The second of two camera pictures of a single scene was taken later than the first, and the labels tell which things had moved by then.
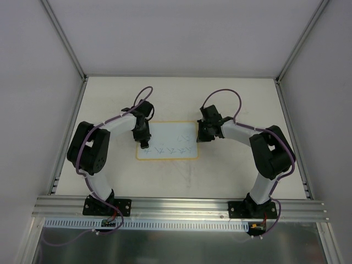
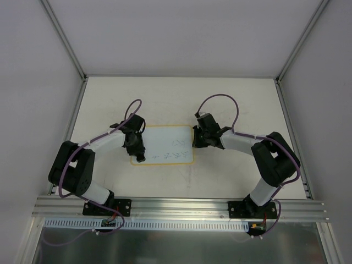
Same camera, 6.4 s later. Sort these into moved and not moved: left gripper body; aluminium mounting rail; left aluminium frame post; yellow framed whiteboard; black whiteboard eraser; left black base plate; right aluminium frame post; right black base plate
Moved: black whiteboard eraser; left gripper body; yellow framed whiteboard
Not moved: left black base plate; right black base plate; aluminium mounting rail; right aluminium frame post; left aluminium frame post
